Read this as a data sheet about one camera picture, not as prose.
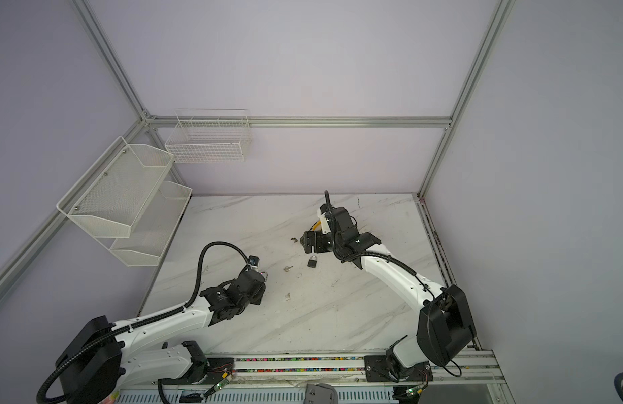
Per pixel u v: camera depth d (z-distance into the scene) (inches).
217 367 28.7
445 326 16.5
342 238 24.5
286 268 37.7
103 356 15.8
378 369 28.8
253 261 29.7
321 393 27.3
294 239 41.1
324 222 28.9
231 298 24.7
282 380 28.8
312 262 38.4
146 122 35.9
